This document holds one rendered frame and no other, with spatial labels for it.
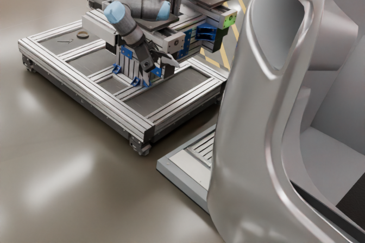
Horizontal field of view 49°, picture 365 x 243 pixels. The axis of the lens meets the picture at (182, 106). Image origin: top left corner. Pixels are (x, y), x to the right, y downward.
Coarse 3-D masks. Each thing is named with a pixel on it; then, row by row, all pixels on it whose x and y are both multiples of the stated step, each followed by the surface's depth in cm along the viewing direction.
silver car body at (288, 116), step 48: (288, 0) 85; (336, 0) 94; (240, 48) 82; (288, 48) 76; (336, 48) 70; (240, 96) 81; (288, 96) 70; (336, 96) 134; (240, 144) 83; (288, 144) 81; (336, 144) 134; (240, 192) 87; (288, 192) 75; (336, 192) 117; (240, 240) 102; (288, 240) 77; (336, 240) 69
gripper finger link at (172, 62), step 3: (168, 54) 160; (162, 57) 155; (165, 57) 155; (162, 60) 156; (165, 60) 156; (168, 60) 156; (171, 60) 156; (174, 60) 157; (171, 63) 157; (174, 63) 157; (177, 63) 158; (177, 66) 158
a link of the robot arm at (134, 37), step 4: (136, 28) 147; (140, 28) 149; (132, 32) 146; (136, 32) 147; (140, 32) 148; (124, 36) 147; (128, 36) 146; (132, 36) 147; (136, 36) 147; (140, 36) 148; (128, 40) 148; (132, 40) 148; (136, 40) 148
